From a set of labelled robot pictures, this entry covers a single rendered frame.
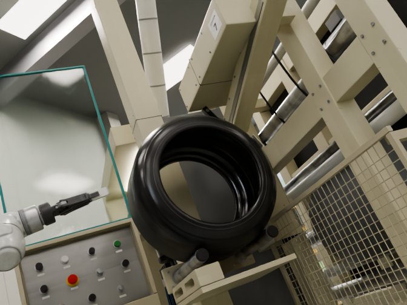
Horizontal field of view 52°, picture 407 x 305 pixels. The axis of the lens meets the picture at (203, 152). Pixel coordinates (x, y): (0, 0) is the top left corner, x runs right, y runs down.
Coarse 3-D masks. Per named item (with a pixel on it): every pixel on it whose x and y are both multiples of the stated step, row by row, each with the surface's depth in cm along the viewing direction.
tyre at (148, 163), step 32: (160, 128) 156; (192, 128) 158; (224, 128) 161; (160, 160) 177; (192, 160) 184; (224, 160) 185; (256, 160) 158; (128, 192) 157; (160, 192) 141; (256, 192) 175; (160, 224) 139; (192, 224) 139; (224, 224) 142; (256, 224) 146; (224, 256) 151
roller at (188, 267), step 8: (200, 248) 137; (192, 256) 141; (200, 256) 136; (208, 256) 137; (184, 264) 150; (192, 264) 141; (200, 264) 139; (176, 272) 161; (184, 272) 151; (176, 280) 163
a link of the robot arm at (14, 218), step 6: (0, 216) 133; (6, 216) 132; (12, 216) 132; (18, 216) 133; (0, 222) 128; (6, 222) 128; (12, 222) 129; (18, 222) 132; (24, 228) 133; (24, 234) 134
